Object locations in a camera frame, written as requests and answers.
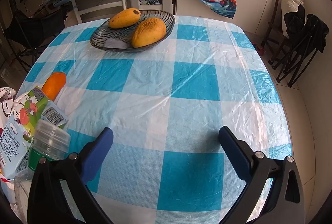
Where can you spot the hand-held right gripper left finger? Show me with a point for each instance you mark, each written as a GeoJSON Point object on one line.
{"type": "Point", "coordinates": [99, 154]}

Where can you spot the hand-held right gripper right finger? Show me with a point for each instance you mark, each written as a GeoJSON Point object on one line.
{"type": "Point", "coordinates": [233, 151]}

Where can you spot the clear plastic bottle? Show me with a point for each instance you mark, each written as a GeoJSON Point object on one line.
{"type": "Point", "coordinates": [50, 141]}

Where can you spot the light blue milk carton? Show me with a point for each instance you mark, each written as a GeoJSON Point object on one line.
{"type": "Point", "coordinates": [15, 130]}

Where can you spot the red snack packet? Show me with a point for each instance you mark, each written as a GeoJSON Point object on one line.
{"type": "Point", "coordinates": [6, 104]}

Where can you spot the blue checkered plastic tablecloth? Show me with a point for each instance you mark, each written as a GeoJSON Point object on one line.
{"type": "Point", "coordinates": [166, 84]}

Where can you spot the small red floor object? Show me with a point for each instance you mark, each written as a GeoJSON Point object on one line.
{"type": "Point", "coordinates": [258, 48]}

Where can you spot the ribbed glass fruit bowl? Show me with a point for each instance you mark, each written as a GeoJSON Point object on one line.
{"type": "Point", "coordinates": [116, 41]}

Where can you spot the plain yellow mango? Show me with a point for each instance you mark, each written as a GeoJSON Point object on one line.
{"type": "Point", "coordinates": [147, 32]}

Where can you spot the yellow mango with dark spot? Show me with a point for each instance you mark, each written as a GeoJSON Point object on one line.
{"type": "Point", "coordinates": [122, 19]}

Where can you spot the open black camping chair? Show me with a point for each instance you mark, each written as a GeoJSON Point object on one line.
{"type": "Point", "coordinates": [31, 27]}

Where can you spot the folded black camping chair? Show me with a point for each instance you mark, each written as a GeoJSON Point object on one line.
{"type": "Point", "coordinates": [311, 29]}

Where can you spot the white stuffed bag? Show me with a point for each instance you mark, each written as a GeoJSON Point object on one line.
{"type": "Point", "coordinates": [293, 3]}

